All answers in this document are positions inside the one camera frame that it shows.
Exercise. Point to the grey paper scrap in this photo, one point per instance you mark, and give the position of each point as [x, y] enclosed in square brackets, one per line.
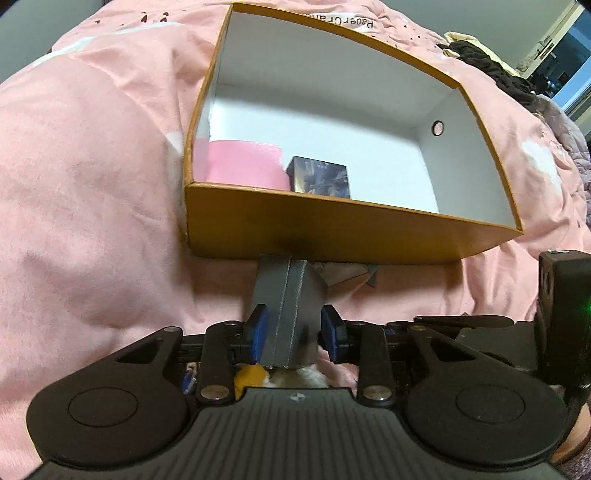
[341, 274]

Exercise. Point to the grey quilted blanket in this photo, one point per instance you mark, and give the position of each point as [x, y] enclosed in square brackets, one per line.
[568, 138]

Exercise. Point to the small dark printed box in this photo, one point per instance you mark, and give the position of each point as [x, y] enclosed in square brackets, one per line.
[318, 177]

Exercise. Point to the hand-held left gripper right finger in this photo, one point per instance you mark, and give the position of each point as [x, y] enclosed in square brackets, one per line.
[330, 334]

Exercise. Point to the pale yellow cloth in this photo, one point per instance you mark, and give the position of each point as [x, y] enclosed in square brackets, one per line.
[461, 39]

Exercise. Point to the white and yellow plush toy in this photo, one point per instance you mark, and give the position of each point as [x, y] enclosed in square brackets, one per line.
[295, 378]

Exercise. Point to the person's right forearm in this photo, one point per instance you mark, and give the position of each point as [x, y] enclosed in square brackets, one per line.
[577, 443]

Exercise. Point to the pink foam pad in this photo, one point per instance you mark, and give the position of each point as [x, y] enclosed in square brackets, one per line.
[244, 164]

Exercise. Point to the pile of dark clothes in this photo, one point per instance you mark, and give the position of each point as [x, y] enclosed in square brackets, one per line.
[494, 64]

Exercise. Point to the orange cardboard box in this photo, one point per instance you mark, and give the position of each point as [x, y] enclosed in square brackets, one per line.
[323, 230]

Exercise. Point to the glass balcony door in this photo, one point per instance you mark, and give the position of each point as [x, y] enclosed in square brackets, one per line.
[575, 74]

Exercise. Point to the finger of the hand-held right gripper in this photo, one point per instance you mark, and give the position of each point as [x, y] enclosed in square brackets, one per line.
[461, 321]

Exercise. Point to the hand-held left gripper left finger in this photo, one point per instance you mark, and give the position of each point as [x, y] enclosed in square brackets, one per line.
[258, 334]

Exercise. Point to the pink printed duvet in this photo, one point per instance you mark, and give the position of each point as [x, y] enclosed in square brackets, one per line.
[92, 184]

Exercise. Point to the grey rectangular box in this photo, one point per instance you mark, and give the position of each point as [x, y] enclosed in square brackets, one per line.
[281, 314]

